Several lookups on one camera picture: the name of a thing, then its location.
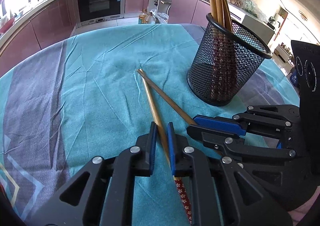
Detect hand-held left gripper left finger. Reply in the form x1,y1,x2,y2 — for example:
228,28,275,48
25,121,158,226

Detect crumpled plastic bags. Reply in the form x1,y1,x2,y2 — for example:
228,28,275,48
243,0,266,20

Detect pink base cabinets short row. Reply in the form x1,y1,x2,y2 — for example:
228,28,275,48
125,0,213,26

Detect pink base cabinets long row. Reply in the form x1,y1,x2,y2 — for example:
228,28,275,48
0,0,78,74

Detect teal and grey tablecloth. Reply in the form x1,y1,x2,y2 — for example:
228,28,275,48
0,23,300,226

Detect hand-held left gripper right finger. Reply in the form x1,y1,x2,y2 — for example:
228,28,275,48
166,121,293,226

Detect clear plastic bag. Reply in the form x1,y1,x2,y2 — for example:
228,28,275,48
155,12,170,24

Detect person's right forearm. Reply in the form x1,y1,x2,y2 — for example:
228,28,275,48
287,186,320,226

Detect black mesh utensil holder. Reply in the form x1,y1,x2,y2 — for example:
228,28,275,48
187,13,273,106

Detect built-in black oven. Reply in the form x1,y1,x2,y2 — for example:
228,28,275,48
74,0,126,26

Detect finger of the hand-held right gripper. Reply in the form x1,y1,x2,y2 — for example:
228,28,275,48
186,125,297,164
193,104,300,137

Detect pink basin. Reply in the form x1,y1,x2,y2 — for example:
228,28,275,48
0,17,15,34

